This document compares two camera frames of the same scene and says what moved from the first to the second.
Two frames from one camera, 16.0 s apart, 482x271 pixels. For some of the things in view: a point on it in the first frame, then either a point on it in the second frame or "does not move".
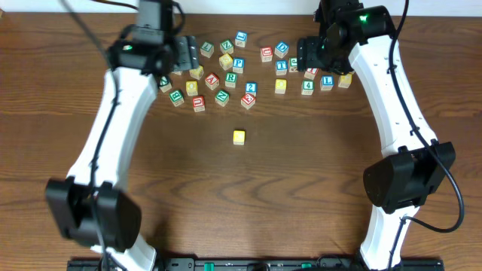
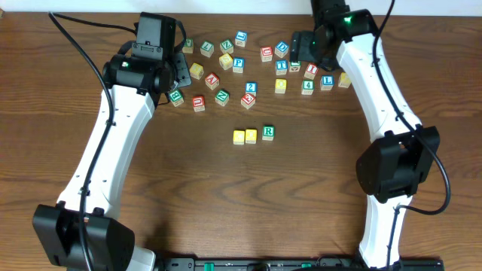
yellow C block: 239,137 does not move
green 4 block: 307,87 does not move
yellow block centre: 280,86 does not move
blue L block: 327,82 does not move
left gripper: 187,53 -> 181,70
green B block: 176,96 does not move
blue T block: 282,66 does not move
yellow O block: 191,88 -> 251,136
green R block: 230,77 -> 268,133
